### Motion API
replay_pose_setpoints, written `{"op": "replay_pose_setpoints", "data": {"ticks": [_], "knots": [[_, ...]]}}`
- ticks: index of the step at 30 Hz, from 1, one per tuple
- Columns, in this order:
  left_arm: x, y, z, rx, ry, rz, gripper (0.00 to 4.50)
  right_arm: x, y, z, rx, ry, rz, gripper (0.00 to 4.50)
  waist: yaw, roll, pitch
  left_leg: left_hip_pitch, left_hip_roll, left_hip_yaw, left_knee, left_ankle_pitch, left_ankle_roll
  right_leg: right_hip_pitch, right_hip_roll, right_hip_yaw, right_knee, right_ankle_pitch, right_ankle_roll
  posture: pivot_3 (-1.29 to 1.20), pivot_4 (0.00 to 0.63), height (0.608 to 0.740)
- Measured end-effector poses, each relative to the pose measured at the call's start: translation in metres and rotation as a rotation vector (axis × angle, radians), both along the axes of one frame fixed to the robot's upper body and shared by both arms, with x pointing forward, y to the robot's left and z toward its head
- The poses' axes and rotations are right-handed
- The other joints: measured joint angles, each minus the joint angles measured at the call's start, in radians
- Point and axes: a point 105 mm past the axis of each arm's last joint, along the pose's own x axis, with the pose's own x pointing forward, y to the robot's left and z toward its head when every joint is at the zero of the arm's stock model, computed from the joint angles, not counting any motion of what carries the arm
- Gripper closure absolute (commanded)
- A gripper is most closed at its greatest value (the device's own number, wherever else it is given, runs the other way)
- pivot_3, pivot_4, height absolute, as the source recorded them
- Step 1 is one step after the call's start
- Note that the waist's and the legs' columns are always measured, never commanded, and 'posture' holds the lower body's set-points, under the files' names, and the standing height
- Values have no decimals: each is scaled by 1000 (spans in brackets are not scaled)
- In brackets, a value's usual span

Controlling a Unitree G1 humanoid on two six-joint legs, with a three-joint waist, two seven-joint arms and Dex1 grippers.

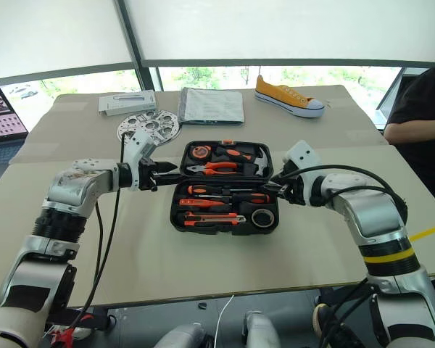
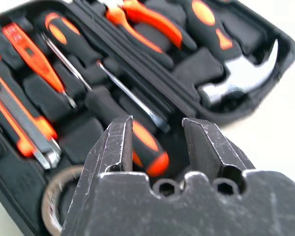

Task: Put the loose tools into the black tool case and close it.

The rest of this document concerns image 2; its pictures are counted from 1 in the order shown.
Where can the orange black flathead screwdriver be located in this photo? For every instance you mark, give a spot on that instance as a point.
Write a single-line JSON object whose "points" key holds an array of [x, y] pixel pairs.
{"points": [[68, 39]]}

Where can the orange black pliers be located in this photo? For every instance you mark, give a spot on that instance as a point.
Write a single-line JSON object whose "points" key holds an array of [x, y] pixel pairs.
{"points": [[147, 27]]}

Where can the orange black Phillips screwdriver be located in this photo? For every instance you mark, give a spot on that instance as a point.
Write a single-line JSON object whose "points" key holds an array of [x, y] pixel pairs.
{"points": [[137, 140]]}

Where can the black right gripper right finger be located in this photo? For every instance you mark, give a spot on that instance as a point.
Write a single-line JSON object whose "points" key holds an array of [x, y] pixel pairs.
{"points": [[211, 150]]}

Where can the orange voltage tester pen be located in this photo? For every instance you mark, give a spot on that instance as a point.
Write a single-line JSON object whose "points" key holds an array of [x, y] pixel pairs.
{"points": [[37, 59]]}

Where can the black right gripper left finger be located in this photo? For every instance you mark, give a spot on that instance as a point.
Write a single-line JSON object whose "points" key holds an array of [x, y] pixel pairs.
{"points": [[113, 147]]}

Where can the steel claw hammer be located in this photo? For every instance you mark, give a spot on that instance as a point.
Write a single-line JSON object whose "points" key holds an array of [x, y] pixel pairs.
{"points": [[236, 81]]}

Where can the electrical tape roll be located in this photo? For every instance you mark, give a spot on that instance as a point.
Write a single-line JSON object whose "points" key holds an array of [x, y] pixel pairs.
{"points": [[50, 196]]}

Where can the orange black utility knife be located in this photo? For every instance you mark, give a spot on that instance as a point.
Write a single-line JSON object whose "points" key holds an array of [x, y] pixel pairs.
{"points": [[27, 127]]}

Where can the black plastic tool case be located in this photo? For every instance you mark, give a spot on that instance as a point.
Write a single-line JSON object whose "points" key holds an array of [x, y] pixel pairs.
{"points": [[186, 81]]}

